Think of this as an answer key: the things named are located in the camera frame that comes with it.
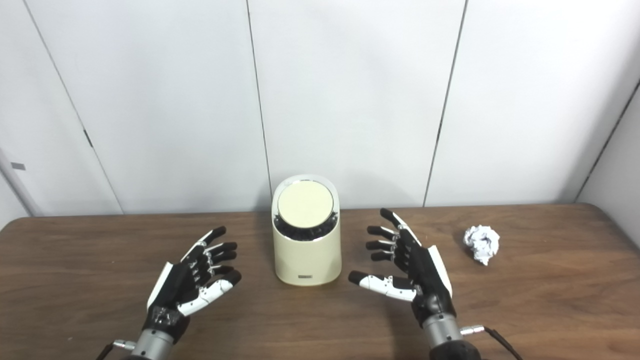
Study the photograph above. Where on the small gray wall tag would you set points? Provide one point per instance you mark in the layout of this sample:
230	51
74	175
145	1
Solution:
18	166

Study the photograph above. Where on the cream-colored round bin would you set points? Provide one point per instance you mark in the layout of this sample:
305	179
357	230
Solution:
307	260

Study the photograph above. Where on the black bin liner bag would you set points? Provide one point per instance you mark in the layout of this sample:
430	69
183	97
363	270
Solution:
305	234

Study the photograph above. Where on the white paper ball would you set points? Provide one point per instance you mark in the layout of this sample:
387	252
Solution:
482	244

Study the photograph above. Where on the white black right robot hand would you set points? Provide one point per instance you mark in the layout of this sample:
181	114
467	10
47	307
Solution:
425	275

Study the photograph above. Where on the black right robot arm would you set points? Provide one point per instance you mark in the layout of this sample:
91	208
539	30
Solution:
445	337

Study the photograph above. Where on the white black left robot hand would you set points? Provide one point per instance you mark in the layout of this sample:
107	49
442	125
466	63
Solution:
180	285

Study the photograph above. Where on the cream round bin lid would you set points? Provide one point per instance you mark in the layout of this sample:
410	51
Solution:
305	204

